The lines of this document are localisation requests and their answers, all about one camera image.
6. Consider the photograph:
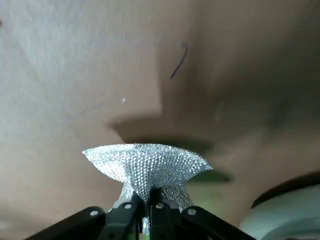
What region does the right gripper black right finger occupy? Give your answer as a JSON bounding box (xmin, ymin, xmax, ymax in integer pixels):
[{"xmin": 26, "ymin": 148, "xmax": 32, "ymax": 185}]
[{"xmin": 147, "ymin": 186, "xmax": 254, "ymax": 240}]

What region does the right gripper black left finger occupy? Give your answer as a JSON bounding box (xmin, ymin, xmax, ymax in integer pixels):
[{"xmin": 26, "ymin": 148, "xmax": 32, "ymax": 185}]
[{"xmin": 24, "ymin": 191, "xmax": 149, "ymax": 240}]

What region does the silver mesh sponge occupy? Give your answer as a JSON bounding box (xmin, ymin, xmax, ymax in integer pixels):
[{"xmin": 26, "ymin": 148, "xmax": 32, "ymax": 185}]
[{"xmin": 81, "ymin": 142, "xmax": 214, "ymax": 237}]

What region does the silver cooker with glass lid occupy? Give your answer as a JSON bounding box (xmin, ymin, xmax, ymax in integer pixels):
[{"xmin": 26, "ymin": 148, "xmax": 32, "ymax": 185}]
[{"xmin": 239, "ymin": 172, "xmax": 320, "ymax": 240}]

